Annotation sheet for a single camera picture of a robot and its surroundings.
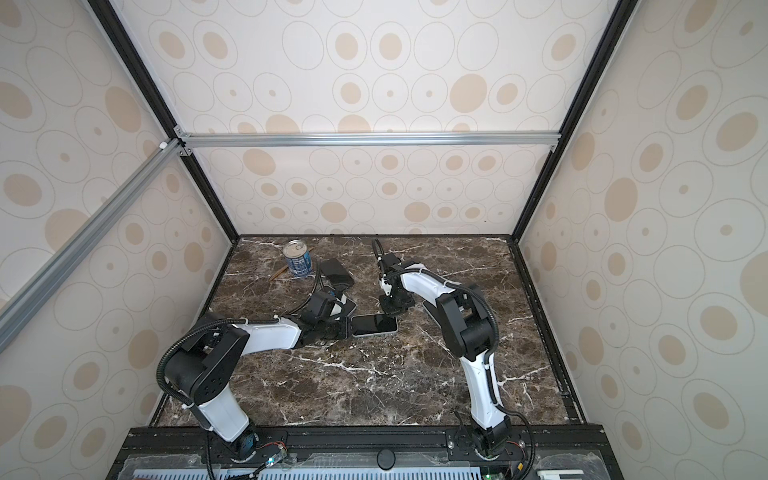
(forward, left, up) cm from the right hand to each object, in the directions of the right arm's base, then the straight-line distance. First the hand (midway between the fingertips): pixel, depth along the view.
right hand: (394, 315), depth 99 cm
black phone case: (+16, +21, +2) cm, 26 cm away
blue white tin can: (+16, +32, +12) cm, 37 cm away
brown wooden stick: (+18, +42, +2) cm, 45 cm away
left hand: (-5, +10, +4) cm, 12 cm away
